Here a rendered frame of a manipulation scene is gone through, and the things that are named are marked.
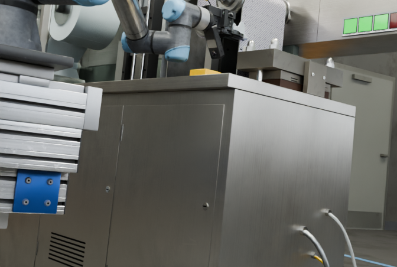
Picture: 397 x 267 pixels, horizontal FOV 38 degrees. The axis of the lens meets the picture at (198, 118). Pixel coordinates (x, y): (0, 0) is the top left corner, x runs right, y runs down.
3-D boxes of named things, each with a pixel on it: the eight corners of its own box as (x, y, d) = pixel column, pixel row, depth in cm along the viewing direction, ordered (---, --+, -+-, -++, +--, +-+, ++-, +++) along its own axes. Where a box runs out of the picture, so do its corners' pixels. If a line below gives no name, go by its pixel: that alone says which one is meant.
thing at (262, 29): (237, 58, 200) (241, 6, 202) (279, 70, 216) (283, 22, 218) (238, 58, 200) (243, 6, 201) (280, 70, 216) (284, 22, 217)
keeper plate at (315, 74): (302, 93, 193) (305, 61, 194) (319, 97, 200) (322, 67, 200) (308, 93, 191) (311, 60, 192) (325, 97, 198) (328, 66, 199)
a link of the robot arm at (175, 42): (158, 62, 187) (162, 29, 187) (191, 64, 184) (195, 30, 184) (150, 57, 179) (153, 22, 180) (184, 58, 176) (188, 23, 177)
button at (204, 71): (189, 77, 176) (189, 69, 176) (205, 81, 181) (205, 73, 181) (204, 76, 171) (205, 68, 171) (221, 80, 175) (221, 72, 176)
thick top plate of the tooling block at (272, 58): (236, 69, 194) (237, 51, 194) (306, 88, 221) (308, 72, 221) (272, 66, 182) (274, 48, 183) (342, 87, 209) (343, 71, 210)
